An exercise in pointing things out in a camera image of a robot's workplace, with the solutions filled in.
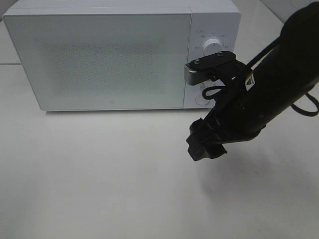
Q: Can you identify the white microwave oven body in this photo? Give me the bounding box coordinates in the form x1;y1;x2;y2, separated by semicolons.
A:
2;0;241;111

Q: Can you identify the white microwave door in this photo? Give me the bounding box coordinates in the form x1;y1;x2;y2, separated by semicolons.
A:
4;14;190;111

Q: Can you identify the white microwave knob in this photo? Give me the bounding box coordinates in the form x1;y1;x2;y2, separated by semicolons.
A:
202;37;223;56
199;80;213;91

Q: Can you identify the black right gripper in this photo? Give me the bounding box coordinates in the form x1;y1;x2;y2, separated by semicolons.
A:
186;60;267;161

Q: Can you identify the round white door release button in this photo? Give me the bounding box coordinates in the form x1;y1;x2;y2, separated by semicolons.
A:
195;95;211;106

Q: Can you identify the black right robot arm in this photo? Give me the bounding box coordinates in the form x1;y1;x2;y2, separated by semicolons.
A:
184;2;319;161

